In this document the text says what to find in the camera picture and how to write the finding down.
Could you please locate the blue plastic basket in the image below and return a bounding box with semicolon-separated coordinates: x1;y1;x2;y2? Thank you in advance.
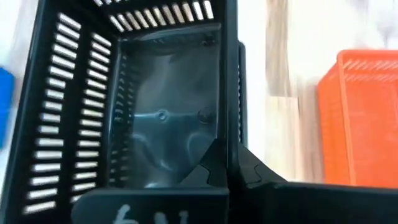
0;67;16;150

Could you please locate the black slotted plastic basket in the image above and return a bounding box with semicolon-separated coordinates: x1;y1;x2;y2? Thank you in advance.
0;0;249;224

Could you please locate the orange slotted plastic basket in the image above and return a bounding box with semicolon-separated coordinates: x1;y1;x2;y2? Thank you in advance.
317;49;398;189

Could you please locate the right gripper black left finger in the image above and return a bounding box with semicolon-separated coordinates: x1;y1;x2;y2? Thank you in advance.
71;138;230;224

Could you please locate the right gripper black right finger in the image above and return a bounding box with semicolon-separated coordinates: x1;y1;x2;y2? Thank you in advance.
229;142;398;224

